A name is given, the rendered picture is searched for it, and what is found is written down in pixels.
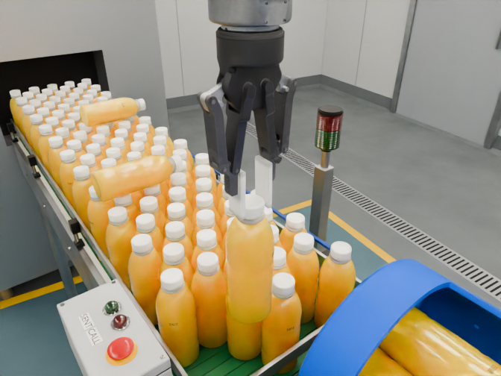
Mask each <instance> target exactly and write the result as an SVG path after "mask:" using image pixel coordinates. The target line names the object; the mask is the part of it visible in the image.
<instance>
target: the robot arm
mask: <svg viewBox="0 0 501 376"><path fill-rule="evenodd" d="M208 14H209V20H210V21H211V22H212V23H215V24H217V25H221V27H219V28H218V30H217V31H216V32H215V33H216V51H217V60H218V65H219V74H218V78H217V81H216V85H215V86H214V87H213V88H212V89H210V90H209V91H207V92H204V91H200V92H199V93H198V94H197V100H198V103H199V105H200V106H201V109H202V111H203V113H204V125H205V131H206V138H207V151H208V157H209V166H210V167H212V168H213V169H214V170H216V171H217V172H219V173H221V174H222V175H224V191H225V192H226V193H227V194H228V195H229V211H230V212H231V213H233V214H234V215H235V216H237V217H238V218H240V219H241V220H243V219H245V184H246V172H244V171H243V170H241V164H242V154H243V148H244V143H245V133H246V127H247V122H248V121H250V119H251V111H253V114H254V119H255V125H256V134H257V139H258V143H259V153H260V154H261V155H262V157H261V156H259V155H257V156H255V195H259V196H261V197H262V198H263V199H264V201H265V207H267V208H270V207H272V181H274V179H275V169H276V163H280V162H281V160H282V157H280V156H279V155H280V154H281V153H284V154H285V153H286V152H287V151H288V149H289V137H290V128H291V120H292V105H293V98H294V94H295V91H296V89H297V85H298V79H296V78H293V77H290V76H287V75H282V71H281V69H280V63H281V62H282V61H283V57H284V37H285V31H284V30H283V28H282V27H280V25H282V24H286V23H288V22H289V21H290V20H291V19H292V0H208ZM223 96H224V97H225V99H226V100H227V104H226V115H227V125H226V131H225V128H224V115H223V112H222V109H221V108H222V107H223V106H224V103H223V102H222V97H223ZM279 140H280V141H279Z"/></svg>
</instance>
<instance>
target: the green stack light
mask: <svg viewBox="0 0 501 376"><path fill-rule="evenodd" d="M340 139H341V130H340V131H336V132H326V131H320V130H318V129H317V128H316V129H315V147H316V148H319V149H321V150H325V151H332V150H336V149H337V148H339V145H340Z"/></svg>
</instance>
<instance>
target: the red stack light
mask: <svg viewBox="0 0 501 376"><path fill-rule="evenodd" d="M342 120H343V114H341V115H340V116H324V115H321V114H320V113H319V112H317V120H316V128H317V129H318V130H320V131H326V132H336V131H340V130H341V126H342Z"/></svg>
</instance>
